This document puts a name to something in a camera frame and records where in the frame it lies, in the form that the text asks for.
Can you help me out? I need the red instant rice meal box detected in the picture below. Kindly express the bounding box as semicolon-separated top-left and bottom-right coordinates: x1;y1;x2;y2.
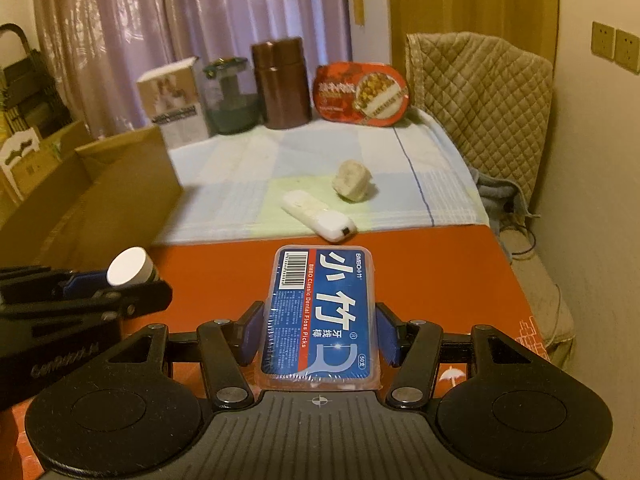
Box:
312;61;412;128

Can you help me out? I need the small jar with white lid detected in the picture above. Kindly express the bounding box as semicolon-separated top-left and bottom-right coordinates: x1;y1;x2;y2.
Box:
106;247;157;289

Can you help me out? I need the beige plug adapter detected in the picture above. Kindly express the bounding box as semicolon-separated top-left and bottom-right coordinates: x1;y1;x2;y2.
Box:
332;159;377;204

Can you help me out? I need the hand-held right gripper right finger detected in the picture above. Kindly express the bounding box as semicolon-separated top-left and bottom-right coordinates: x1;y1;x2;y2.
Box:
374;302;549;407

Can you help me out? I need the pale plaid tablecloth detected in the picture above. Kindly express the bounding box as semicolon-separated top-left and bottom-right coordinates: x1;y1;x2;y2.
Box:
149;109;492;247

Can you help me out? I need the grey cloth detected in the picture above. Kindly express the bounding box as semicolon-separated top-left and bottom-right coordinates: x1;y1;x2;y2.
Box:
471;166;532;227

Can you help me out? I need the brown cardboard box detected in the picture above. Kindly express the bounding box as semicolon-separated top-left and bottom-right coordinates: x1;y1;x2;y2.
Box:
0;119;184;282

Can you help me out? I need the wooden door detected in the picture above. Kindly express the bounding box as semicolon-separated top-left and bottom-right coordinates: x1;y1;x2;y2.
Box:
386;0;560;63

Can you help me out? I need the blue dental floss box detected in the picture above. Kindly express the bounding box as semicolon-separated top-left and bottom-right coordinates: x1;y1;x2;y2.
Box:
254;244;384;392

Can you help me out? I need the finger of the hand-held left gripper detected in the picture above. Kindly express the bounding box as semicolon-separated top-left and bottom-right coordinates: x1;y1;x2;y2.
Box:
0;279;174;342
0;266;115;307

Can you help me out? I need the glass jar with green lid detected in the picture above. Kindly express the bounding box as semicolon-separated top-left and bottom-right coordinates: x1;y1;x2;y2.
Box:
201;57;259;135

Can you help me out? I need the beige quilted cover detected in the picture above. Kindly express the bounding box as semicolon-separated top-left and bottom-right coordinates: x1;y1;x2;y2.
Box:
404;31;557;217

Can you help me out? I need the white remote control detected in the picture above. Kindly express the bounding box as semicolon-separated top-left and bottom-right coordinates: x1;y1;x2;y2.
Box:
280;189;357;244

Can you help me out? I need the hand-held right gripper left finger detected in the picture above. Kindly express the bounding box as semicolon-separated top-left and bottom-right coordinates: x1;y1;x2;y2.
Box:
106;300;267;410

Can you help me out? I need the brass wall socket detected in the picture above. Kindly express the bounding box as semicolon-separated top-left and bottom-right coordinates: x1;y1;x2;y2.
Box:
591;20;616;59
614;28;640;74

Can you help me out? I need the white carved wooden ornament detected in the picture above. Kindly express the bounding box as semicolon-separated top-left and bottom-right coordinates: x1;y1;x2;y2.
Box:
0;127;42;182

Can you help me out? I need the white product box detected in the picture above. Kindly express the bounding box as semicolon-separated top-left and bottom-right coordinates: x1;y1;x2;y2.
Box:
137;57;212;149

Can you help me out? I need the brown thermos canister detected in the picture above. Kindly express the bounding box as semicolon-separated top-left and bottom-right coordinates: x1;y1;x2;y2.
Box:
250;36;312;131

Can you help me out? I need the purple curtain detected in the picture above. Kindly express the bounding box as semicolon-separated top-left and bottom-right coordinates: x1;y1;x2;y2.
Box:
30;0;354;137

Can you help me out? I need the black folding step stool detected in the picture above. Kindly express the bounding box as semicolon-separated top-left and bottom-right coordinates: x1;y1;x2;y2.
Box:
0;23;67;137

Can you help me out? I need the dark floor cable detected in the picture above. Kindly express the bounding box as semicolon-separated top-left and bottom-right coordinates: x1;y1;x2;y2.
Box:
504;229;537;262

